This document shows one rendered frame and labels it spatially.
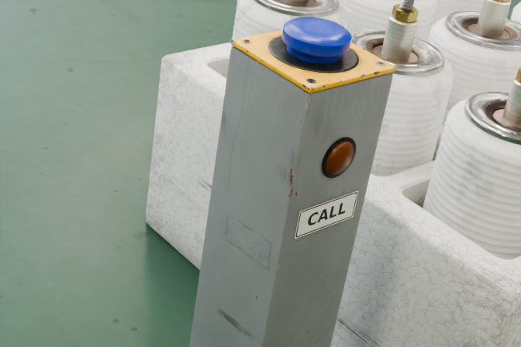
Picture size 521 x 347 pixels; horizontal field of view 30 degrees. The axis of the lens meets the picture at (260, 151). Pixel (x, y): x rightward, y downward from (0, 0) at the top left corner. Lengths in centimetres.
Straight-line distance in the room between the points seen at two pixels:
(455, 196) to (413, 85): 9
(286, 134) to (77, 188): 48
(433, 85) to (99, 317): 34
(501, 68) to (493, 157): 17
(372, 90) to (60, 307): 39
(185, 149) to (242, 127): 29
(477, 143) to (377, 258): 12
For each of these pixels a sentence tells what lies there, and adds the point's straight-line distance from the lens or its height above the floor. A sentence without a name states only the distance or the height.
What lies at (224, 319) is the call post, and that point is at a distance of 65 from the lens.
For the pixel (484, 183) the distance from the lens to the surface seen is 67.
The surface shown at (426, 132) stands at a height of 21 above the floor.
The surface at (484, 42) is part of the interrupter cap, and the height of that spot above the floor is 25.
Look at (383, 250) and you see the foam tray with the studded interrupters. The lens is 71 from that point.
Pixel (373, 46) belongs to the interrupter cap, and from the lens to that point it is 76.
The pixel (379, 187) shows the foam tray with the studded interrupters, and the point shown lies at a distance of 72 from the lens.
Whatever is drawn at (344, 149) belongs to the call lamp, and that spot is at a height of 27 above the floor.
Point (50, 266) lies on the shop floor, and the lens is 89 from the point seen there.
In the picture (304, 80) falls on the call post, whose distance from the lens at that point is 53.
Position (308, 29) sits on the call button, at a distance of 56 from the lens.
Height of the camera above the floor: 54
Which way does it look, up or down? 29 degrees down
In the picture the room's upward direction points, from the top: 9 degrees clockwise
